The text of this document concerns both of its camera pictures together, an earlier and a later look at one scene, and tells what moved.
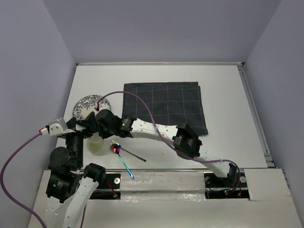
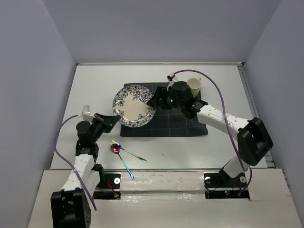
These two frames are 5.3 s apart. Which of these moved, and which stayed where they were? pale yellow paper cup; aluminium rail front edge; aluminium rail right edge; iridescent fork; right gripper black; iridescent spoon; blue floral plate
Moved: pale yellow paper cup; blue floral plate; right gripper black
Stayed: aluminium rail front edge; iridescent spoon; aluminium rail right edge; iridescent fork
